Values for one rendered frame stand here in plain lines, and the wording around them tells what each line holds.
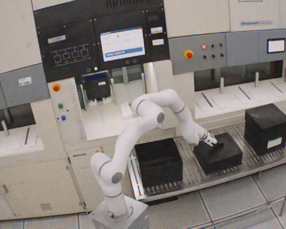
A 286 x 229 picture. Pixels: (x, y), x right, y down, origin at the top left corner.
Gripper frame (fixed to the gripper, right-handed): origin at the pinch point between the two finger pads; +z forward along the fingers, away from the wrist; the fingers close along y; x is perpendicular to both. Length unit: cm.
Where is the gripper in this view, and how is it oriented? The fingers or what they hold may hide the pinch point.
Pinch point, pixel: (217, 144)
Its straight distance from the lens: 230.0
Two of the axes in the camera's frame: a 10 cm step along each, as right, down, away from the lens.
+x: -6.1, 7.5, 2.7
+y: -2.2, -4.8, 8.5
